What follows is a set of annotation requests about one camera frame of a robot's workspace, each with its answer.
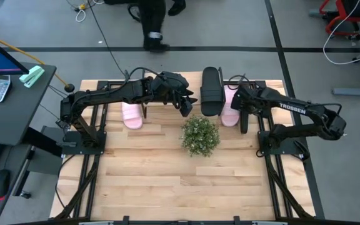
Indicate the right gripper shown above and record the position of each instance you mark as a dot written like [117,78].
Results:
[245,98]

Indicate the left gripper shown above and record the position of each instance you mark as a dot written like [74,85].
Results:
[170,86]

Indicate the pink rubber slide sandal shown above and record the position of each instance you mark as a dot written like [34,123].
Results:
[230,117]
[132,118]

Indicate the black rubber slide sandal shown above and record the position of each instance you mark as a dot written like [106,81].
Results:
[212,93]

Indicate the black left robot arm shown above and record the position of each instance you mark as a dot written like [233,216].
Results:
[105,95]

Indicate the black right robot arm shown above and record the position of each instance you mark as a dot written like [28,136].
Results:
[292,108]

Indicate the green plant in black pot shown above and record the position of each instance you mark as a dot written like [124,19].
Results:
[200,136]

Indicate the person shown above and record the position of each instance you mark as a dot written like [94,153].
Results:
[152,18]

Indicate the grey metal stand base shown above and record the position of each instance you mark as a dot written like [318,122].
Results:
[355,91]

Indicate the black round knob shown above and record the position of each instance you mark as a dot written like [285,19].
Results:
[69,87]

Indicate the mint green stapler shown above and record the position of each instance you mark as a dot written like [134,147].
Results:
[31,76]

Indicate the red and black cart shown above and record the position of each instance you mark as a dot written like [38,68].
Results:
[356,7]

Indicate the black office desk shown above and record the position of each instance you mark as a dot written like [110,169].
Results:
[8,118]

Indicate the black computer mouse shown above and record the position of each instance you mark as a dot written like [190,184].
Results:
[0,183]

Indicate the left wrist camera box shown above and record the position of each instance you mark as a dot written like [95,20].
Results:
[186,109]

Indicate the black metal table frame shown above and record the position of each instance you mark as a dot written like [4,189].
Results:
[102,84]

